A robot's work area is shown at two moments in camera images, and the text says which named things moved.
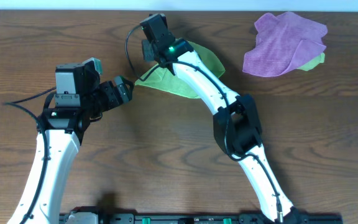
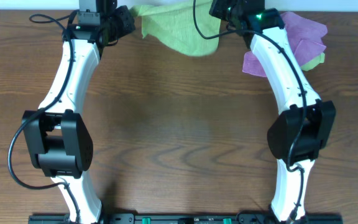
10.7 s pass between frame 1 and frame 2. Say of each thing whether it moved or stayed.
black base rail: stayed
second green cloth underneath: stayed
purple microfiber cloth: stayed
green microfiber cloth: moved
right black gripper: moved
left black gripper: moved
